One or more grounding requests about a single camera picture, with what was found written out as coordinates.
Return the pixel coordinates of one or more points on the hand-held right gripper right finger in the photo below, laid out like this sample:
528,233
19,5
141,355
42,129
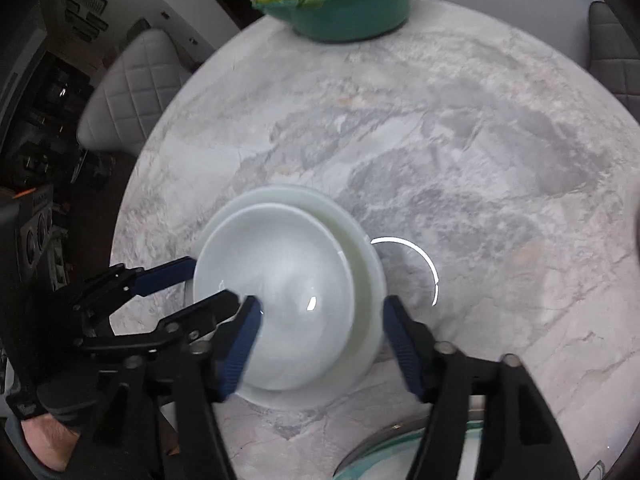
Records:
400,345

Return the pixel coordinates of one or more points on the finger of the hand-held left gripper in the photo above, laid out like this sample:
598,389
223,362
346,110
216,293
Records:
200,312
165,277

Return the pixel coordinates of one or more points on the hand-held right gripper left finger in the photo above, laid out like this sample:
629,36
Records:
235,355

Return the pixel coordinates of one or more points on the white bowls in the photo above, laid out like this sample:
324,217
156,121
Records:
367,270

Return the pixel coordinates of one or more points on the teal rimmed floral plate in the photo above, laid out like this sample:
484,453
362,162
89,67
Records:
380,455

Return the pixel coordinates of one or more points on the person's left hand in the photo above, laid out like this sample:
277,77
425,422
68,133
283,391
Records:
50,440

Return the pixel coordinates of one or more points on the dark shelf cabinet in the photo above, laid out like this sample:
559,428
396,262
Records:
45,125

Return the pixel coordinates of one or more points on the white quilted chair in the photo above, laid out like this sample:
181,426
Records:
135,90

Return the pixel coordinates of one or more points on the green plastic basin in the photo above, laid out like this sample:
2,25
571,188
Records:
350,15

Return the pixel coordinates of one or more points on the grey quilted chair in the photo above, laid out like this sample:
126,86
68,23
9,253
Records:
612,55

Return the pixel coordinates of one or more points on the wall picture frames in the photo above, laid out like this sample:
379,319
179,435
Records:
85,7

